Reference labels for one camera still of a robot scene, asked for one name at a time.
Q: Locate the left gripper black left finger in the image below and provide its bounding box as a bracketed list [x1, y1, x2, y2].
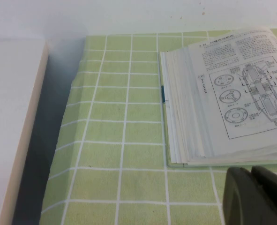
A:
[223, 166, 277, 225]

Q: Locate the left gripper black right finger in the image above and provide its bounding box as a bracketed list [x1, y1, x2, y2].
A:
[250, 165, 277, 225]

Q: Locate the technical book with diagrams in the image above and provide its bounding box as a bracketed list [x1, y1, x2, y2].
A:
[160, 24, 277, 167]

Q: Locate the green white checked tablecloth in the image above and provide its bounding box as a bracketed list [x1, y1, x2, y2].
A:
[40, 28, 277, 225]

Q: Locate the white board with beige edge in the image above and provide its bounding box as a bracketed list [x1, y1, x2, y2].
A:
[0, 38, 50, 225]

